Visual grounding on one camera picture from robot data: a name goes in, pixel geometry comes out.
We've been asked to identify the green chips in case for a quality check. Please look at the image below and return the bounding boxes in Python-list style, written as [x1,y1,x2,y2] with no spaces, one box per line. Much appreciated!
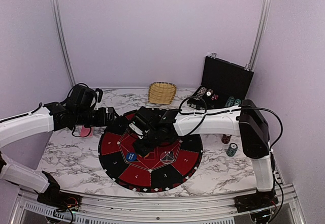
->
[225,97,242,108]

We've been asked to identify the blue small blind button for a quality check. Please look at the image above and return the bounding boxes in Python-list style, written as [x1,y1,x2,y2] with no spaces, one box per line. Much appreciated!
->
[125,152,137,162]

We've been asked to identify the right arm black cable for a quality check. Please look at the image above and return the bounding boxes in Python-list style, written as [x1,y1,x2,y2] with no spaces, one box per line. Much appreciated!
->
[179,97,284,153]

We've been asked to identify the clear round dealer button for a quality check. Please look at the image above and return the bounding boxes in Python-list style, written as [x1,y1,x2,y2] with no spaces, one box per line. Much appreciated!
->
[160,151,175,165]

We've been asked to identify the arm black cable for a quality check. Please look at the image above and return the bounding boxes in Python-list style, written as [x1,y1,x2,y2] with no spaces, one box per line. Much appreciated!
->
[66,82,94,137]
[179,97,284,153]

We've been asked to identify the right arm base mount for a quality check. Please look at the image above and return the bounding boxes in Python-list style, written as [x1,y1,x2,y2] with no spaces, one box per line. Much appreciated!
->
[234,193,279,223]

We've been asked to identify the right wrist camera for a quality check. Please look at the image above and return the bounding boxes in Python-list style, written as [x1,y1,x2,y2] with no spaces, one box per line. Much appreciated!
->
[128,122,143,135]

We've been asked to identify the red black chip stack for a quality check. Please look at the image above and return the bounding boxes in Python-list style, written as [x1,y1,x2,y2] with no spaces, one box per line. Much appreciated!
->
[221,134,232,144]

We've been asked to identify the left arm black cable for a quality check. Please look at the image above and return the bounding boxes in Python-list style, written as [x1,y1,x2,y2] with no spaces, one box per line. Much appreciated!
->
[66,82,94,137]

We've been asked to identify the blue white chips in case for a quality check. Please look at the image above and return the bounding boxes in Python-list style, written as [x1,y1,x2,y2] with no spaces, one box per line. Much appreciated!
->
[193,86,207,100]

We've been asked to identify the right aluminium frame post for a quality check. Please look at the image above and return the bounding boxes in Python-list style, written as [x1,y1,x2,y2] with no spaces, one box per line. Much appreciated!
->
[246,0,271,71]

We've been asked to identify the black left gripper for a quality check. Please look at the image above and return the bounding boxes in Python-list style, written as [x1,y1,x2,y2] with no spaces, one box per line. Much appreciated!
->
[74,107,118,128]

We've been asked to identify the woven bamboo tray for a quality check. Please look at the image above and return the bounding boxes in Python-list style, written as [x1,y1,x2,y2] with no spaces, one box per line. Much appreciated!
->
[148,82,177,105]

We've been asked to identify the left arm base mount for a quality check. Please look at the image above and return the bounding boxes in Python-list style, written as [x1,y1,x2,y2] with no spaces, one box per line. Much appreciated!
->
[37,191,81,222]

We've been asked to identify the green blue chip stack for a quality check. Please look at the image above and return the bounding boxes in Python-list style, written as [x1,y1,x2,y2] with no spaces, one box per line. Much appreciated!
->
[226,143,238,157]

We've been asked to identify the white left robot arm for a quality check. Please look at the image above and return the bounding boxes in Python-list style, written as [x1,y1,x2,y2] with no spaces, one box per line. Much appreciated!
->
[1,83,117,206]

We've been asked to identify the left aluminium frame post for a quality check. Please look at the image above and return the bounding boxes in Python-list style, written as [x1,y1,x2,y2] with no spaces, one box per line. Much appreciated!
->
[51,0,76,86]

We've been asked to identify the black poker chip case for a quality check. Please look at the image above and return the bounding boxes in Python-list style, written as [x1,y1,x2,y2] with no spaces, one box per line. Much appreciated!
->
[187,56,254,110]

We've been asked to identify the round red black poker mat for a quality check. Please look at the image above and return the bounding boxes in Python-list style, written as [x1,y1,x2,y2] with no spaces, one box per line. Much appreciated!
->
[98,111,203,193]

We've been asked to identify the red dice in case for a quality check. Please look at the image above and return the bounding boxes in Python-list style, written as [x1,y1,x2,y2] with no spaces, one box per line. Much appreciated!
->
[211,94,219,101]

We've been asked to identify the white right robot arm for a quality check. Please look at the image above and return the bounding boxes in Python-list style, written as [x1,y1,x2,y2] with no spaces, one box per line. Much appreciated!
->
[128,100,274,208]

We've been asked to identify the red playing card deck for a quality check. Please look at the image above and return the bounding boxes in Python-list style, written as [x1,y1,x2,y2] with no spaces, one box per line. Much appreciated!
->
[79,126,93,138]

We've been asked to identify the aluminium frame post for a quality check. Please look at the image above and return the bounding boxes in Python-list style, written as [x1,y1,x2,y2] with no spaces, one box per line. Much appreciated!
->
[246,0,271,71]
[51,0,76,86]

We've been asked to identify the aluminium front rail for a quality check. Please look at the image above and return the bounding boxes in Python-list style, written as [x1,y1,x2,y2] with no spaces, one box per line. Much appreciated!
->
[7,184,307,223]

